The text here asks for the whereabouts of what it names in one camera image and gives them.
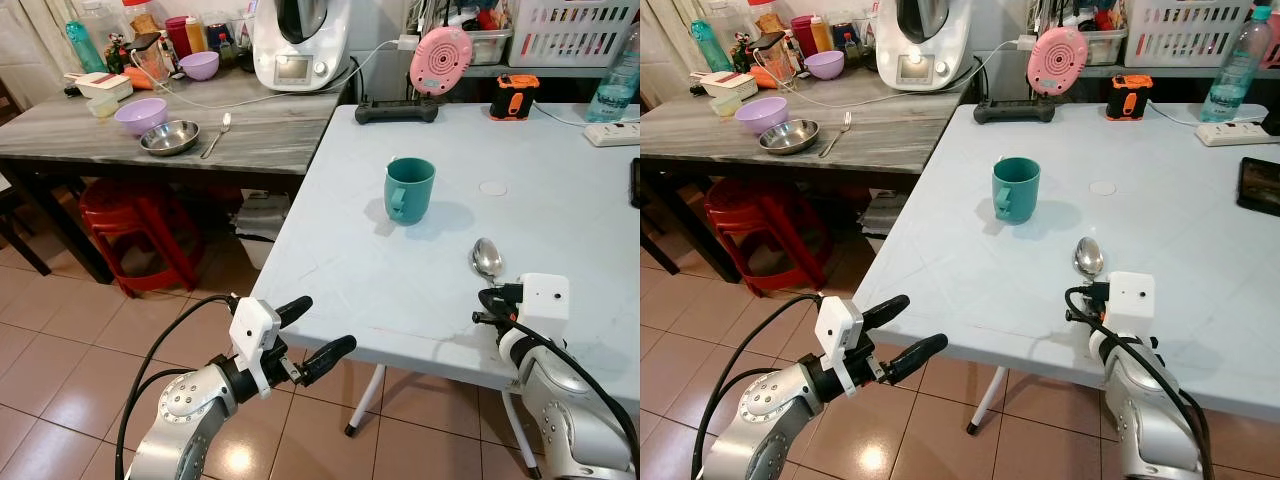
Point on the large metal spoon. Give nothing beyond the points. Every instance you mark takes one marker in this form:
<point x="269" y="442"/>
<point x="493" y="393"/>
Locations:
<point x="1088" y="257"/>
<point x="487" y="258"/>

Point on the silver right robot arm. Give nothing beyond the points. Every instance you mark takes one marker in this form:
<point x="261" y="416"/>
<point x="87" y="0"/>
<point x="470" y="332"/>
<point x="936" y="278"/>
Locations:
<point x="1145" y="410"/>
<point x="560" y="410"/>

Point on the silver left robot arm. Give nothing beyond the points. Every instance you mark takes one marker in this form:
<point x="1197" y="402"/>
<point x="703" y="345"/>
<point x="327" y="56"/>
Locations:
<point x="185" y="415"/>
<point x="765" y="415"/>

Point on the white table leg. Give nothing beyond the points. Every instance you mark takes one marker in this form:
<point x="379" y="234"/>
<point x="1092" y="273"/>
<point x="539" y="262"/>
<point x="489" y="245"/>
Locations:
<point x="366" y="398"/>
<point x="520" y="435"/>
<point x="986" y="398"/>

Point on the white bin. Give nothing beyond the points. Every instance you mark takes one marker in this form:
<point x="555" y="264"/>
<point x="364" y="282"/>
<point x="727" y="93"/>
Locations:
<point x="885" y="212"/>
<point x="262" y="225"/>

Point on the white round table plug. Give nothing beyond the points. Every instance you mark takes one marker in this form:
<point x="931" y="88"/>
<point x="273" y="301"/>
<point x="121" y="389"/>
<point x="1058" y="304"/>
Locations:
<point x="1102" y="188"/>
<point x="493" y="188"/>

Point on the teal plastic mug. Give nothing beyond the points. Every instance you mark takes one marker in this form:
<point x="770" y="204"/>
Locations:
<point x="411" y="190"/>
<point x="1016" y="190"/>

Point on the red plastic stool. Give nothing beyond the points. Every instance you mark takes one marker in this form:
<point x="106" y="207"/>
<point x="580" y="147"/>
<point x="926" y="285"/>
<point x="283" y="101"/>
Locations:
<point x="130" y="215"/>
<point x="755" y="215"/>

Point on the stainless steel bowl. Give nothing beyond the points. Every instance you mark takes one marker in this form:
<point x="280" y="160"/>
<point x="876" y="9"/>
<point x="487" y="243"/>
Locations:
<point x="170" y="138"/>
<point x="789" y="137"/>

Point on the white power strip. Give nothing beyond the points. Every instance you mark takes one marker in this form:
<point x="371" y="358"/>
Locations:
<point x="1235" y="134"/>
<point x="612" y="133"/>

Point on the black table leg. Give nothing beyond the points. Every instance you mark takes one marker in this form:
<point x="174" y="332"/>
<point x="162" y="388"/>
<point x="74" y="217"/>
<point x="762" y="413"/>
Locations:
<point x="690" y="220"/>
<point x="60" y="215"/>

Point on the orange and black device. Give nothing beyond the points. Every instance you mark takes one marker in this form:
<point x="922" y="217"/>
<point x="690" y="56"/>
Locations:
<point x="1130" y="98"/>
<point x="514" y="98"/>

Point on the black tablet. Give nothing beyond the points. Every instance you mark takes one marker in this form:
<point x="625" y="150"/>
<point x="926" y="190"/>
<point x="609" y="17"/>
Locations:
<point x="1260" y="185"/>

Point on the large purple plastic bowl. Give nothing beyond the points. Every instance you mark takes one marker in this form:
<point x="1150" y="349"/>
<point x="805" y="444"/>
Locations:
<point x="761" y="114"/>
<point x="140" y="115"/>

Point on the pink round appliance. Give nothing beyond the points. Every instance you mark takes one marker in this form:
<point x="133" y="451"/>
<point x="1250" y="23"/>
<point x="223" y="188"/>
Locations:
<point x="1058" y="60"/>
<point x="440" y="60"/>

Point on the clear plastic water bottle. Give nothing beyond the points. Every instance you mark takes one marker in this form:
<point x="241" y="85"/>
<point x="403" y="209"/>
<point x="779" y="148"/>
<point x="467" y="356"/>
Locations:
<point x="615" y="90"/>
<point x="1232" y="80"/>

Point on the small purple plastic bowl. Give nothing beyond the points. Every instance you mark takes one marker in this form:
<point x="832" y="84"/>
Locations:
<point x="199" y="66"/>
<point x="824" y="65"/>

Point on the white food processor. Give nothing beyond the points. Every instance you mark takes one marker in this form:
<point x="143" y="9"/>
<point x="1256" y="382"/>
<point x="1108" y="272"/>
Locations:
<point x="300" y="55"/>
<point x="925" y="55"/>

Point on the small clear plastic container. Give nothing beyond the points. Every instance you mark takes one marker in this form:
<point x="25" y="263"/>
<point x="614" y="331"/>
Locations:
<point x="102" y="105"/>
<point x="726" y="104"/>

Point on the orange carrot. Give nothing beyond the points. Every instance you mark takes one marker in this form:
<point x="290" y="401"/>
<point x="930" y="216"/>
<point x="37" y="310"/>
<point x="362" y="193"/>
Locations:
<point x="764" y="78"/>
<point x="138" y="78"/>

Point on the white plastic basket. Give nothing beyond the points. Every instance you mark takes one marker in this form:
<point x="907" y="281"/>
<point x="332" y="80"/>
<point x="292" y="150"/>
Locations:
<point x="1190" y="35"/>
<point x="570" y="35"/>

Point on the glass jug with black lid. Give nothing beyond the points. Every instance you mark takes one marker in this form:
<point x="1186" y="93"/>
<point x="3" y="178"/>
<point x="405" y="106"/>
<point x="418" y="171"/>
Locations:
<point x="772" y="60"/>
<point x="150" y="60"/>

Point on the white lidded food box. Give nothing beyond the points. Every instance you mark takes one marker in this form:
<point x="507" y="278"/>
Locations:
<point x="100" y="85"/>
<point x="728" y="85"/>

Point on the orange sauce bottle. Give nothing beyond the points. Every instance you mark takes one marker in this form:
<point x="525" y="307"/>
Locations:
<point x="196" y="35"/>
<point x="821" y="35"/>

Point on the red plastic canister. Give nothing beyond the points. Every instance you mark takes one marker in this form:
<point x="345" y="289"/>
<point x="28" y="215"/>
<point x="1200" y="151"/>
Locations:
<point x="178" y="35"/>
<point x="802" y="35"/>

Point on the teal drinking bottle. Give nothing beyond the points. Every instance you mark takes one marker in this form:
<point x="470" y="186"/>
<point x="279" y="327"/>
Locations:
<point x="85" y="48"/>
<point x="703" y="48"/>

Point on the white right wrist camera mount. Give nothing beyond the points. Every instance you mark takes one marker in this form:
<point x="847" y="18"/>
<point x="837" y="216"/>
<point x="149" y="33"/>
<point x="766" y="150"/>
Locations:
<point x="545" y="300"/>
<point x="1130" y="300"/>

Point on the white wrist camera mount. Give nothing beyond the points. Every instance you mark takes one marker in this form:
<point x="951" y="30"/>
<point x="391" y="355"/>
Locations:
<point x="545" y="300"/>
<point x="254" y="325"/>
<point x="1130" y="300"/>
<point x="838" y="325"/>

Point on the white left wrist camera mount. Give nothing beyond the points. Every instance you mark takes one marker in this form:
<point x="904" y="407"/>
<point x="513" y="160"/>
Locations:
<point x="254" y="325"/>
<point x="838" y="325"/>

